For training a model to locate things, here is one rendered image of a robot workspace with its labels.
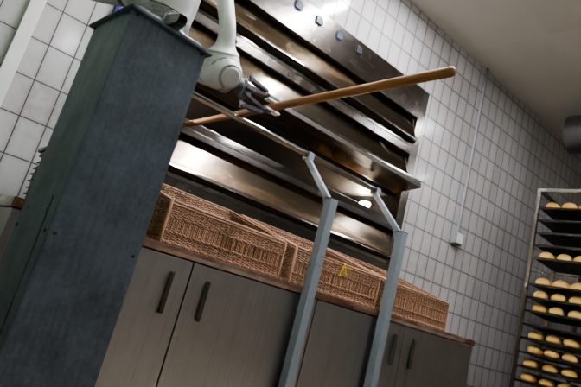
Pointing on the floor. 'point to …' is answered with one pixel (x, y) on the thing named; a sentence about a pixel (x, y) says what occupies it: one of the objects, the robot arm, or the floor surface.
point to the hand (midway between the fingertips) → (272, 106)
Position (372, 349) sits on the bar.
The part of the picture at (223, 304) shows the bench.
